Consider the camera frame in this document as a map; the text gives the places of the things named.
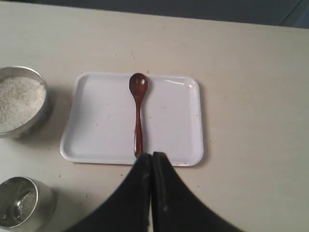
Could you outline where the shiny steel cup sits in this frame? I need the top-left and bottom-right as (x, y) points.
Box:
(0, 176), (56, 232)

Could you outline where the white rectangular tray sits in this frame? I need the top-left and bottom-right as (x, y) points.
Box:
(60, 72), (204, 166)

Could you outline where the steel bowl of rice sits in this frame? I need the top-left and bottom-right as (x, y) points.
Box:
(0, 66), (50, 138)

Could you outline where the brown wooden spoon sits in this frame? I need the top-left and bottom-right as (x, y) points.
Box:
(129, 73), (148, 158)

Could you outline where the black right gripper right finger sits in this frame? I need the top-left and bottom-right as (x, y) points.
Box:
(151, 152), (241, 232)

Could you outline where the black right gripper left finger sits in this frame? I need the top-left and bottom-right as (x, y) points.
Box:
(66, 154), (152, 232)

